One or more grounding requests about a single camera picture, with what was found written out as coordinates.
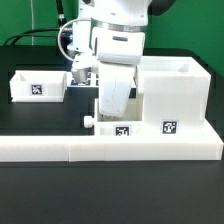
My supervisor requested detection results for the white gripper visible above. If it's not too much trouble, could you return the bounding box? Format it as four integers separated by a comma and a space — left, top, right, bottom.
98, 63, 136, 117

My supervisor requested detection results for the white front drawer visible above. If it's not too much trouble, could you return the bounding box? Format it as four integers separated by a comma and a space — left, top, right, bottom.
84, 99, 142, 136

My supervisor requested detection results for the white drawer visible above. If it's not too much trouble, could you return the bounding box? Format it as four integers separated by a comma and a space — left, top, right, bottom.
84, 99, 142, 136
9, 70, 67, 102

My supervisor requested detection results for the white drawer cabinet box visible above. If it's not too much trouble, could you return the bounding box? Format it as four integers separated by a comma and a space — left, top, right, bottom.
137, 56, 211, 135

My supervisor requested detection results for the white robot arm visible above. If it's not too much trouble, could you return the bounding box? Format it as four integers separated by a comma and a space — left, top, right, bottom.
72, 0, 176, 117

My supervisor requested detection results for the white rear drawer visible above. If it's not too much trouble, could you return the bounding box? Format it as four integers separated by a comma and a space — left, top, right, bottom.
9, 70, 67, 102

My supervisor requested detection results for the white marker sheet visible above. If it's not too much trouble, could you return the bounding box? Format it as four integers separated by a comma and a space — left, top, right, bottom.
66, 71, 138, 90

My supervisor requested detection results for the white L-shaped fence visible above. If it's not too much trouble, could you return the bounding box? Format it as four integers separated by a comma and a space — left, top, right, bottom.
0, 122, 224, 162

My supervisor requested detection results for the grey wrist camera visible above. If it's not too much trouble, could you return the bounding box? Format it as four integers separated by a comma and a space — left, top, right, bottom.
71, 53, 94, 84

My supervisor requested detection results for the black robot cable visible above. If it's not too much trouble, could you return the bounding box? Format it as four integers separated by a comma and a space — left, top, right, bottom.
3, 0, 93, 63

